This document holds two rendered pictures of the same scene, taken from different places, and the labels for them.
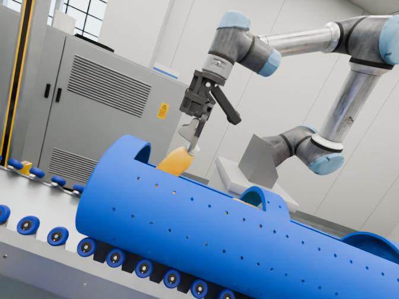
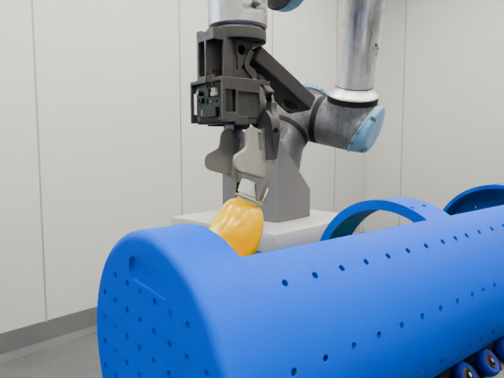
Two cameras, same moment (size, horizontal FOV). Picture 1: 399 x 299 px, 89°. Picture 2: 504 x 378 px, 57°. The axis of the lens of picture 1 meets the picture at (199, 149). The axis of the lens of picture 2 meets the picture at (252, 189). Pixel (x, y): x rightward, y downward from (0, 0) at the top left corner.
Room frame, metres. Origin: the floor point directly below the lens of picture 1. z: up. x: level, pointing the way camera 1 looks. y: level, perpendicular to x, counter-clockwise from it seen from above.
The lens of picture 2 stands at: (0.07, 0.39, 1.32)
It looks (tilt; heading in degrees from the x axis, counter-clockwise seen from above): 6 degrees down; 324
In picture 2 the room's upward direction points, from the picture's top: straight up
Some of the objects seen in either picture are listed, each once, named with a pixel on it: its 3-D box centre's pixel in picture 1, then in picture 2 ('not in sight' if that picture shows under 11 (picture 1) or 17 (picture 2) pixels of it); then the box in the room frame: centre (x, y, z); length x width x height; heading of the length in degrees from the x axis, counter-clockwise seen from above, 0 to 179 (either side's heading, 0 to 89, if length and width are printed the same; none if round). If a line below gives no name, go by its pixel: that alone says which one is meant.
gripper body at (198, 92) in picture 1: (202, 96); (233, 80); (0.57, 0.05, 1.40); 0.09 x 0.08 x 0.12; 93
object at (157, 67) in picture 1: (165, 71); not in sight; (2.03, 0.59, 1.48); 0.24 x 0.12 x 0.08; 109
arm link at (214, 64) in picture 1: (216, 69); (238, 16); (0.57, 0.04, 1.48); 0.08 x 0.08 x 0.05
